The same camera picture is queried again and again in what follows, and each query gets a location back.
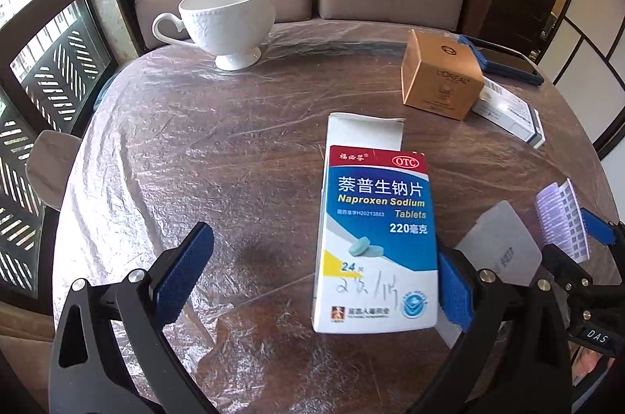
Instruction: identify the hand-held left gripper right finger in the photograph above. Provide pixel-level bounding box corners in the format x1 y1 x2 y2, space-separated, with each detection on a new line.
415 243 572 414

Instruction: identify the window with dark frame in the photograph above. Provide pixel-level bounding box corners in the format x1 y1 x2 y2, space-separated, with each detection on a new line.
0 0 118 298

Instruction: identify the long white box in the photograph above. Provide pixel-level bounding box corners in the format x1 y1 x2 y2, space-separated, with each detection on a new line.
470 77 546 149

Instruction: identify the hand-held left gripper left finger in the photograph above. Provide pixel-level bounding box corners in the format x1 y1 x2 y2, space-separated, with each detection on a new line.
49 221 216 414

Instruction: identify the white footed teacup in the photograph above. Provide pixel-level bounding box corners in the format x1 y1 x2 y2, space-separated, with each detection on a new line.
152 0 277 72

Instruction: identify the grey chair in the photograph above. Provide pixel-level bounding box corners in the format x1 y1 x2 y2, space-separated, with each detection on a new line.
25 129 83 213

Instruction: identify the blue white medicine box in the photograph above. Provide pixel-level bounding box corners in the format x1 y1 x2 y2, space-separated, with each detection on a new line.
312 112 439 334

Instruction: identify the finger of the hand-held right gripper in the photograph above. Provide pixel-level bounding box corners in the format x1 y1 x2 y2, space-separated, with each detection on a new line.
541 243 594 298
580 208 625 249

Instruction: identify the tablet in blue case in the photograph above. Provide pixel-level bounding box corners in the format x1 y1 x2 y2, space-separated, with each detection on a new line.
458 34 545 86

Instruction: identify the white panel sliding door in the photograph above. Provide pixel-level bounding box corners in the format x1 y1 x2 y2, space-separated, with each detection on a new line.
537 0 625 161

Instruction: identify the tan cardboard box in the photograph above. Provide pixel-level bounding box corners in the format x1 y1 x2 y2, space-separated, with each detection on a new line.
401 29 486 122

